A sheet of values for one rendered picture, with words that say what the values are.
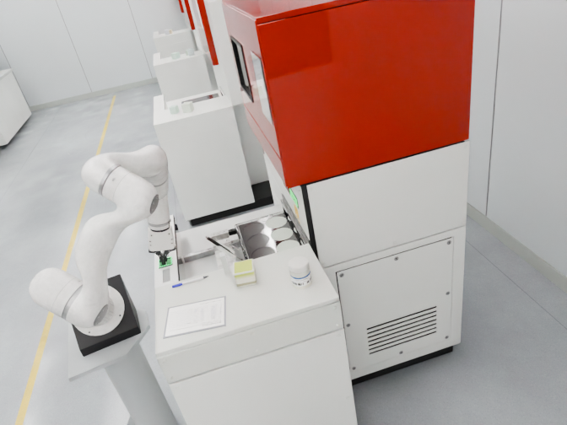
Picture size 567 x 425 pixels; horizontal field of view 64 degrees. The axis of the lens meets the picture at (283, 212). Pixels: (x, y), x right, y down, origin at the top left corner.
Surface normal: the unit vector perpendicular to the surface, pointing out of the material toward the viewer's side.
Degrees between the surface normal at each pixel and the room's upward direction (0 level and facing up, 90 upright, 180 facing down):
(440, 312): 90
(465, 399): 0
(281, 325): 90
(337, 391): 90
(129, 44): 90
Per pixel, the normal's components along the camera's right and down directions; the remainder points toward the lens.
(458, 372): -0.17, -0.84
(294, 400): 0.25, 0.47
